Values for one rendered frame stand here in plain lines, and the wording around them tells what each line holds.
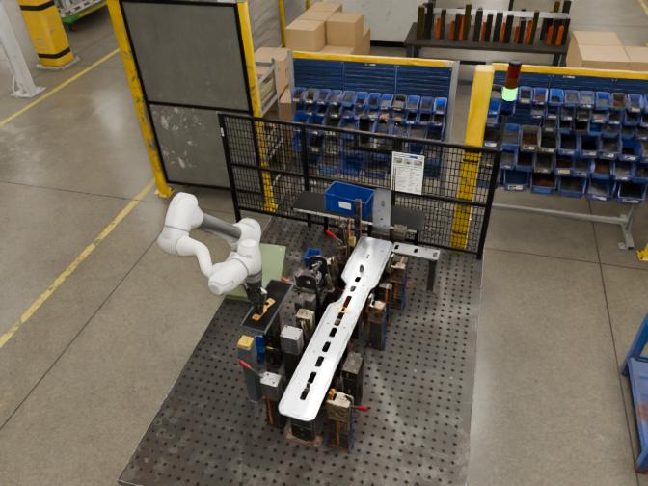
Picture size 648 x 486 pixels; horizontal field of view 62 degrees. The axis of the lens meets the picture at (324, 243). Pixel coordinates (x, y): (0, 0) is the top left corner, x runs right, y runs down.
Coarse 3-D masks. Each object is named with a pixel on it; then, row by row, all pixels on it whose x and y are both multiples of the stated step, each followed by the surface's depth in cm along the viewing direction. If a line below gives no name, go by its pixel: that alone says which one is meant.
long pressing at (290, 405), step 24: (360, 240) 345; (384, 240) 345; (384, 264) 327; (360, 288) 311; (336, 312) 297; (360, 312) 297; (312, 336) 285; (336, 336) 284; (312, 360) 273; (336, 360) 272; (288, 384) 262; (312, 384) 261; (288, 408) 251; (312, 408) 251
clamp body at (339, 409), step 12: (336, 396) 248; (348, 396) 248; (336, 408) 246; (348, 408) 244; (336, 420) 254; (348, 420) 249; (336, 432) 259; (348, 432) 259; (336, 444) 266; (348, 444) 262
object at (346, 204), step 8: (336, 184) 373; (344, 184) 370; (328, 192) 366; (336, 192) 377; (344, 192) 374; (352, 192) 371; (360, 192) 368; (368, 192) 364; (328, 200) 363; (336, 200) 360; (344, 200) 357; (352, 200) 354; (368, 200) 353; (328, 208) 368; (336, 208) 365; (344, 208) 361; (352, 208) 358; (368, 208) 359
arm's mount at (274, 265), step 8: (264, 248) 349; (272, 248) 349; (280, 248) 348; (264, 256) 349; (272, 256) 348; (280, 256) 347; (264, 264) 348; (272, 264) 347; (280, 264) 346; (264, 272) 347; (272, 272) 346; (280, 272) 345; (264, 280) 346; (280, 280) 344; (288, 280) 363; (240, 288) 348; (232, 296) 350; (240, 296) 348
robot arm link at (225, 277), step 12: (180, 240) 271; (192, 240) 269; (180, 252) 271; (192, 252) 266; (204, 252) 258; (204, 264) 247; (216, 264) 239; (228, 264) 236; (240, 264) 237; (216, 276) 231; (228, 276) 232; (240, 276) 236; (216, 288) 231; (228, 288) 232
